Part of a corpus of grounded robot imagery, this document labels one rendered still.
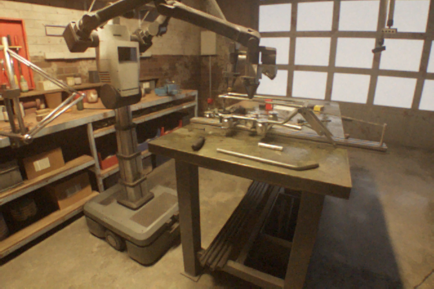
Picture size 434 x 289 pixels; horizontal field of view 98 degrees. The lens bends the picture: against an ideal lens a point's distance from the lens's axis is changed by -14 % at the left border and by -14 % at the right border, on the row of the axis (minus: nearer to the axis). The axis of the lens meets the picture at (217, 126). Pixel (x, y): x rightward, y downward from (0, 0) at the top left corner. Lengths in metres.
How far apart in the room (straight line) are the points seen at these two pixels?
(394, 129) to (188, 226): 3.67
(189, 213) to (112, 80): 0.83
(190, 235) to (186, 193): 0.27
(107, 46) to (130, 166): 0.74
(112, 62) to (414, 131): 4.16
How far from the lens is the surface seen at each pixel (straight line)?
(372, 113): 4.12
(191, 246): 1.31
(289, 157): 0.83
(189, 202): 1.11
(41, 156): 1.87
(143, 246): 1.49
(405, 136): 4.31
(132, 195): 1.60
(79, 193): 2.12
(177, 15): 0.96
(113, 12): 1.11
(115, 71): 1.32
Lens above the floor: 1.21
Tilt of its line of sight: 17 degrees down
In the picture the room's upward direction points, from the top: straight up
